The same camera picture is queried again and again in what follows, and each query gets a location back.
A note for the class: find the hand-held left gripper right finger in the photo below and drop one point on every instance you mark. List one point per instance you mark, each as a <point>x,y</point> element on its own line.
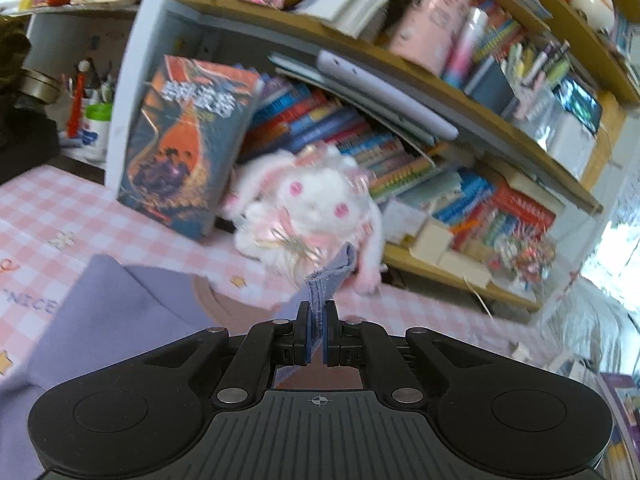
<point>328,345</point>

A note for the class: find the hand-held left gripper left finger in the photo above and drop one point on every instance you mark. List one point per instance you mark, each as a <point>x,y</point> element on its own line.
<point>301,345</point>

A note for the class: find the purple and pink sweater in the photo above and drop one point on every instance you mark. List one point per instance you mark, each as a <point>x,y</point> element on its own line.
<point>125,320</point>

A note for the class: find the white and pink plush bunny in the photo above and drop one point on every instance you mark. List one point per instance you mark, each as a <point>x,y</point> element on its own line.
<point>310,205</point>

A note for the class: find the clear labelled box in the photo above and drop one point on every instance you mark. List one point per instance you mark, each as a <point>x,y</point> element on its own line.
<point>405,222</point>

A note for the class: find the white pen box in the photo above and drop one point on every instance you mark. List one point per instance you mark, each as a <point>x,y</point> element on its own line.
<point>432,242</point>

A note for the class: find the flat white box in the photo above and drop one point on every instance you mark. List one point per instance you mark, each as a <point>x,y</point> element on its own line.
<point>465,267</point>

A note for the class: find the row of colourful books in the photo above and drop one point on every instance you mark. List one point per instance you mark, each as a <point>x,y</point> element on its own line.
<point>380,160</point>

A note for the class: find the beaded flower bouquet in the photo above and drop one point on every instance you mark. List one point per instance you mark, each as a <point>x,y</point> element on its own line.
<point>525,257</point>

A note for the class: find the dragon cover book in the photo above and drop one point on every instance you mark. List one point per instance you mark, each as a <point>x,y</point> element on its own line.
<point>190,150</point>

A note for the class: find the flat white tablet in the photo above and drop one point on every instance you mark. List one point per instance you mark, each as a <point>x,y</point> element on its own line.
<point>385,95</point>

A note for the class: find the pink checked desk mat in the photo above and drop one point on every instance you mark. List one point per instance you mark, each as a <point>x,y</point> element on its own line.
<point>75,210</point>

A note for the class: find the white bottle with blue label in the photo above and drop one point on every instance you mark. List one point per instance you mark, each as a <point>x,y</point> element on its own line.
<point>97,132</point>

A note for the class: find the purple book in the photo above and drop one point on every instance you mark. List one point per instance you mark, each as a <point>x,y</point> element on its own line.
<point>622,425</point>

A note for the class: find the red bottle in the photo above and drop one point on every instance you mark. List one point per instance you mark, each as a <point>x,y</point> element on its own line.
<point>79,100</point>

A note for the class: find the pink box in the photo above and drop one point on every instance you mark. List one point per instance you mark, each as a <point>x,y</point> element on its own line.
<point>430,20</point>

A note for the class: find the white and wood bookshelf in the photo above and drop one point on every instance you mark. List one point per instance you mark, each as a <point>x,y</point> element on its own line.
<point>150,20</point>

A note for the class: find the round metal tin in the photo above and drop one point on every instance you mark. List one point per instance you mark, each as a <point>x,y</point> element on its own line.
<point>40,85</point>

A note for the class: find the white cat figurine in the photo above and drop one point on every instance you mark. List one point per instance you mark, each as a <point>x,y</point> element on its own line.
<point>592,2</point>

